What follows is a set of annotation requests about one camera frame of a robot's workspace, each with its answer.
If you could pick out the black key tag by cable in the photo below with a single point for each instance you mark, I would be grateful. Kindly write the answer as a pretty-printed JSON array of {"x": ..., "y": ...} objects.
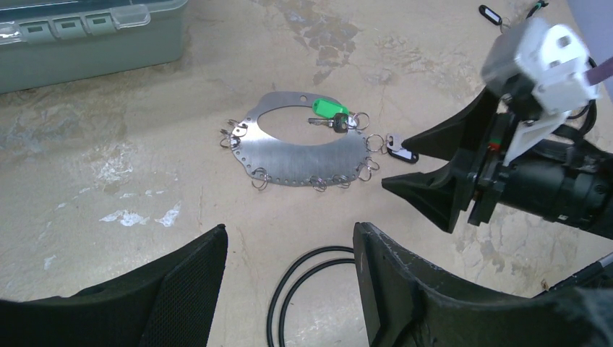
[{"x": 490, "y": 15}]

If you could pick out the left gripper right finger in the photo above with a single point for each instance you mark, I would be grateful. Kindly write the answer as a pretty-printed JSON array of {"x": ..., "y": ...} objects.
[{"x": 408, "y": 301}]

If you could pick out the green key tag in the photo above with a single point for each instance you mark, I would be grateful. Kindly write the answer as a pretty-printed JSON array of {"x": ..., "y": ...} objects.
[{"x": 328, "y": 109}]

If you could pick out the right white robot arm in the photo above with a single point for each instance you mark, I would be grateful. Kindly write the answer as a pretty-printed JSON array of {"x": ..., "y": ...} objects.
[{"x": 567, "y": 182}]

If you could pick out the black white key tag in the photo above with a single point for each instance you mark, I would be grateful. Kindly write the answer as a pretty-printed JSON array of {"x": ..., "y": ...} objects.
[{"x": 396, "y": 150}]

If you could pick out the clear green plastic storage box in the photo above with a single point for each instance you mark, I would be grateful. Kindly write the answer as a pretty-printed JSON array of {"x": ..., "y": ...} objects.
[{"x": 49, "y": 42}]

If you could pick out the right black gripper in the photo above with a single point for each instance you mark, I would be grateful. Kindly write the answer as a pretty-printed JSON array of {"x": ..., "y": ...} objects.
[{"x": 441, "y": 195}]

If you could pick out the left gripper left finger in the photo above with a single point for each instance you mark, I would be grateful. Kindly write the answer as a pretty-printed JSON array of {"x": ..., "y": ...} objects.
[{"x": 167, "y": 302}]

